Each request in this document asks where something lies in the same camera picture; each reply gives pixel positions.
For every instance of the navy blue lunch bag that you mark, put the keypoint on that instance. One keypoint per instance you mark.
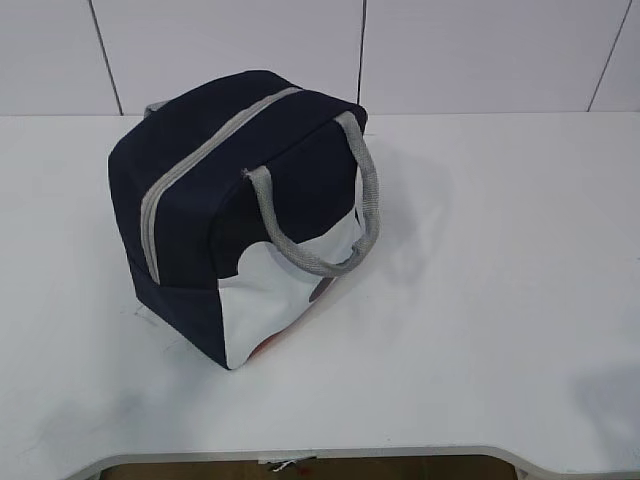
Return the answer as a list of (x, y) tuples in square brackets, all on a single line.
[(238, 203)]

